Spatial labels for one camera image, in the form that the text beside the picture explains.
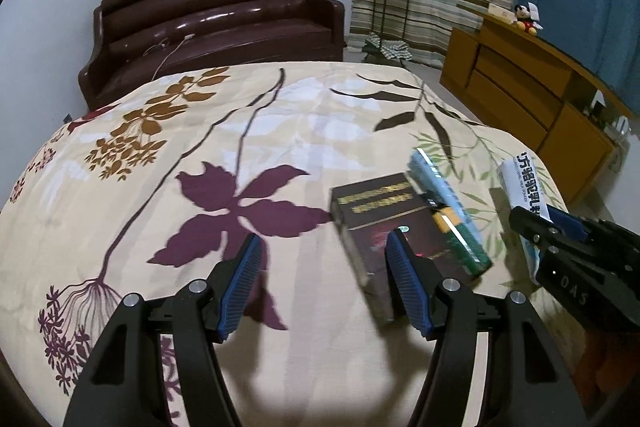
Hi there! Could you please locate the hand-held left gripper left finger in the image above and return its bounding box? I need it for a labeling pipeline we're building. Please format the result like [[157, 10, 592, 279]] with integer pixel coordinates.
[[62, 233, 263, 427]]

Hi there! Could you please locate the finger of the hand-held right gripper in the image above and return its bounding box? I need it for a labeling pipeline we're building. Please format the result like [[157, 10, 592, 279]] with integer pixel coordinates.
[[546, 205, 594, 242], [509, 206, 557, 254]]

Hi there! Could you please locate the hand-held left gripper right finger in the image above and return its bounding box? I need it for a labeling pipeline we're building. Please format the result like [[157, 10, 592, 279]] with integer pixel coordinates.
[[386, 228, 588, 427]]

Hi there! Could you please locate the white tube box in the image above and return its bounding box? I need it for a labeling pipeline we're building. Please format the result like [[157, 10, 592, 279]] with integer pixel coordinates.
[[497, 150, 556, 280]]

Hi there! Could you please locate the dark brown box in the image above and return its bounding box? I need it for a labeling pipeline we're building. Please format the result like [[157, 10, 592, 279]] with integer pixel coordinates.
[[330, 172, 478, 323]]

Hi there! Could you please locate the light blue green box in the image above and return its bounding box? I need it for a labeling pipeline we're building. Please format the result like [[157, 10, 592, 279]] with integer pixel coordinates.
[[407, 148, 495, 279]]

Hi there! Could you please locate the floral cream blanket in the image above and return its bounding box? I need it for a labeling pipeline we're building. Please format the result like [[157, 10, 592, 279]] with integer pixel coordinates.
[[0, 62, 571, 427]]

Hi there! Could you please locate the wooden cabinet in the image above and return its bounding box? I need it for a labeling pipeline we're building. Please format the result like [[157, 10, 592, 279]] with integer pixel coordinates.
[[440, 13, 636, 206]]

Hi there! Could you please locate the mouse plush toy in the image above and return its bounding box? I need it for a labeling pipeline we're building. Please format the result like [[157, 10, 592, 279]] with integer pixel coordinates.
[[512, 3, 545, 36]]

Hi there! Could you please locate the small white box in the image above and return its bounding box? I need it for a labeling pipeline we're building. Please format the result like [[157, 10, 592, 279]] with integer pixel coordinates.
[[487, 4, 516, 24]]

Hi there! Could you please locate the checkered cloth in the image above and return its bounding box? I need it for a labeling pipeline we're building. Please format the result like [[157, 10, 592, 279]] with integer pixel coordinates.
[[362, 34, 412, 62]]

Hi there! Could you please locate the dark brown leather sofa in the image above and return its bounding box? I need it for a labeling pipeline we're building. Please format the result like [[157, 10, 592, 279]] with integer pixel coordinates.
[[77, 0, 346, 110]]

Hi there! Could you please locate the white charging cable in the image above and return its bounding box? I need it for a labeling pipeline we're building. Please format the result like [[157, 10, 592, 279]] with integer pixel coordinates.
[[142, 34, 196, 80]]

